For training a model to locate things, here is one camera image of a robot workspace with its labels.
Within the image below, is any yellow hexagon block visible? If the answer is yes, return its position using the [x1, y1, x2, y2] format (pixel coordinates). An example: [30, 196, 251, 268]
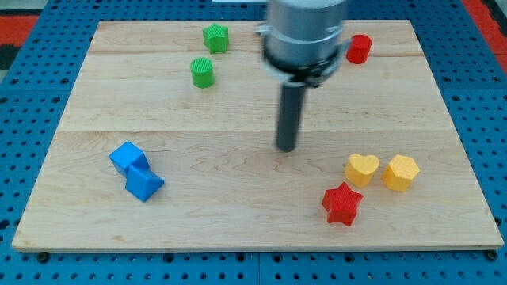
[382, 154, 420, 192]

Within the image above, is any red star block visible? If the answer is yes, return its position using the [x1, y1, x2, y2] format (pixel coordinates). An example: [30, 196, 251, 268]
[322, 182, 364, 226]

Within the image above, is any green star block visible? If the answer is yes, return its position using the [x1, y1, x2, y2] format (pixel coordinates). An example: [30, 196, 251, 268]
[203, 23, 229, 54]

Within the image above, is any blue triangle block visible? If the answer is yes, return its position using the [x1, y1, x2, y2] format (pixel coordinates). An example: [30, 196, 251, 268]
[125, 165, 165, 202]

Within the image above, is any wooden board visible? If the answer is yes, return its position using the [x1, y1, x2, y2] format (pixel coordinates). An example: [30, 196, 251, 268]
[12, 20, 504, 253]

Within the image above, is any blue cube block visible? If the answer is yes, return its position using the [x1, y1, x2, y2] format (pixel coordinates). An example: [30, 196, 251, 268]
[109, 141, 150, 177]

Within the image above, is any yellow heart block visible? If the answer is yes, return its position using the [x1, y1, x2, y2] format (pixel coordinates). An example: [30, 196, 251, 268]
[344, 154, 379, 188]

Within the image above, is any green cylinder block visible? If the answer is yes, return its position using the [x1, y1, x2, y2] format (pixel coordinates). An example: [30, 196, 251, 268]
[190, 57, 215, 88]

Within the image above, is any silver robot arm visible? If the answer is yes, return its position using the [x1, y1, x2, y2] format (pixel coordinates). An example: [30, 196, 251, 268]
[257, 0, 349, 87]

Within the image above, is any red cylinder block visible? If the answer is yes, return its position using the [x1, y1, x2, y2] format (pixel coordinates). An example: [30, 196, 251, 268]
[346, 34, 372, 64]

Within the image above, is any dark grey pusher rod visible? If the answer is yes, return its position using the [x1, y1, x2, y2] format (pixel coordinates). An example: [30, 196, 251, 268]
[276, 82, 307, 152]

